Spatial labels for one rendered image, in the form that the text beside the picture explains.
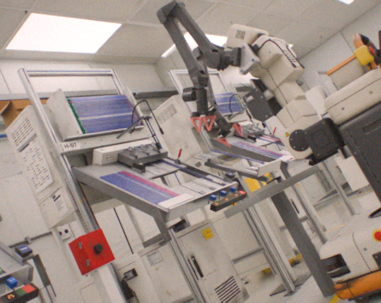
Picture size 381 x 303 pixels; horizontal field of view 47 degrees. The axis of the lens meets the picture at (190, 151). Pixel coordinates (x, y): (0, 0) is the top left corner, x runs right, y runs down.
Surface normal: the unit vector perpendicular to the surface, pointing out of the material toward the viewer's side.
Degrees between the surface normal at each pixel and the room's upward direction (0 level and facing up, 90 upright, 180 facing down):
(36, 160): 90
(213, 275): 90
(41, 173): 93
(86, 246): 90
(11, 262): 47
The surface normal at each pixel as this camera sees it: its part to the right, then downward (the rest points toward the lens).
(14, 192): 0.68, -0.46
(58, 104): -0.59, 0.15
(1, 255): 0.18, -0.94
